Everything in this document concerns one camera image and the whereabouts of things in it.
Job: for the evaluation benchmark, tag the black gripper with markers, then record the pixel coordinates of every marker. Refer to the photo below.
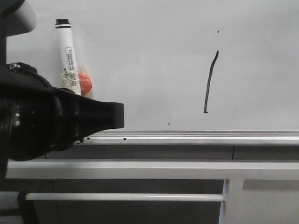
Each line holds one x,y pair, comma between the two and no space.
31,126

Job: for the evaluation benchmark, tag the red round magnet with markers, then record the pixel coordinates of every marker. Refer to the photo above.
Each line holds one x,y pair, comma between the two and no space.
85,84

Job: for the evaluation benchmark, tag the white whiteboard marker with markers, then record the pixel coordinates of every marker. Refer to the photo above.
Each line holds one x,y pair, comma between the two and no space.
68,57

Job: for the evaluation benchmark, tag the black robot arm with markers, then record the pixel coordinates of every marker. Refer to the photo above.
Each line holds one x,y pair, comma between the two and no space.
16,17

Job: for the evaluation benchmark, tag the white metal crossbar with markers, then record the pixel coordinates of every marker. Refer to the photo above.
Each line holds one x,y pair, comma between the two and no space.
80,169

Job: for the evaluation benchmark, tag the white round rod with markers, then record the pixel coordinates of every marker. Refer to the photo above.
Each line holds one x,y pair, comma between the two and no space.
124,197

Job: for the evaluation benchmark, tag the white whiteboard with aluminium frame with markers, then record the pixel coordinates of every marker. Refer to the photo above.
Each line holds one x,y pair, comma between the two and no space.
187,71

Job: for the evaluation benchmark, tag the white vertical stand post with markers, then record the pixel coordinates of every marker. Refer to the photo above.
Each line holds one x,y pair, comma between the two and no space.
232,191

